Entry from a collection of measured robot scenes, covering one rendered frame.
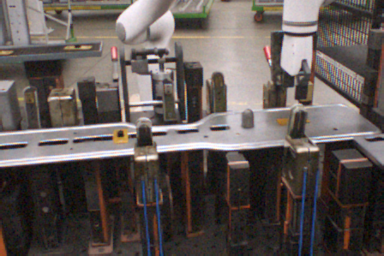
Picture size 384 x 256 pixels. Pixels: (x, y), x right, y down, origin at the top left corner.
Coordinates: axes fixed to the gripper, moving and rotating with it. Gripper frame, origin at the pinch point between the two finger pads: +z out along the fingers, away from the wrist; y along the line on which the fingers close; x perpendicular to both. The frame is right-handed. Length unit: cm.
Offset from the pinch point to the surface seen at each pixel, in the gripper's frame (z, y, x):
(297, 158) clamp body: 6.5, 25.0, -7.7
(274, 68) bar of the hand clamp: -2.0, -13.5, -1.2
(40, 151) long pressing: 10, 5, -66
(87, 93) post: 4, -19, -56
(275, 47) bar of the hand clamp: -7.6, -15.2, -0.8
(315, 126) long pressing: 9.0, 4.5, 4.7
